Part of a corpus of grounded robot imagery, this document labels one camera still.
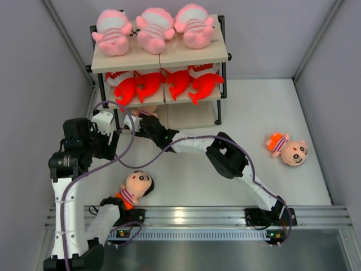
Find doll plush orange pants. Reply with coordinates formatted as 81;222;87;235
131;106;157;117

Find red shark plush mouth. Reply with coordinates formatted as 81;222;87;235
188;63;224;105

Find pink striped plush table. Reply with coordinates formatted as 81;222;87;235
174;3;214;49
136;7;175;54

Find pink striped plush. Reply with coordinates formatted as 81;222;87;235
91;10;132;56

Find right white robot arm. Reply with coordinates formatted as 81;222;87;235
135;114;297;229

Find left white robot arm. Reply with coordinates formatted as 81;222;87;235
43;114;127;270

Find doll plush near left arm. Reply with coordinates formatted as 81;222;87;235
115;170;155;211

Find red shark plush left shelf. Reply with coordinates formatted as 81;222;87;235
105;71;137;107

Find red shark plush shelf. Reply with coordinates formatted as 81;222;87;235
164;66;191;100
105;71;137;107
135;69;166;103

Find red shark plush middle shelf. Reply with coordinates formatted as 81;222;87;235
135;69;166;103

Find beige three-tier toy shelf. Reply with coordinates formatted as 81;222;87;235
86;14;232;129

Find red shark plush right shelf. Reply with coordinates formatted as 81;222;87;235
164;66;191;100

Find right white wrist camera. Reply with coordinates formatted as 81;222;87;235
123;115;141;133

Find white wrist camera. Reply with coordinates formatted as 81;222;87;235
123;115;141;133
91;111;115;136

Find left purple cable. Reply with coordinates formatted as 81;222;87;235
60;100;142;271

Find purple cable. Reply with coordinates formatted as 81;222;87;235
60;100;142;271
114;111;294;248

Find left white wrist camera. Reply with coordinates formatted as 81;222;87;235
91;111;115;136

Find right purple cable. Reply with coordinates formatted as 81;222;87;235
114;111;294;248

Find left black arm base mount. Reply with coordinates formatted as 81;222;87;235
123;208;146;224

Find slotted grey cable duct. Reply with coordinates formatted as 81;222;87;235
108;229;270;242

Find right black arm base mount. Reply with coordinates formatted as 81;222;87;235
245;208;272;230

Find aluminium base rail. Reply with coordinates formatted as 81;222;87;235
45;204;353;227

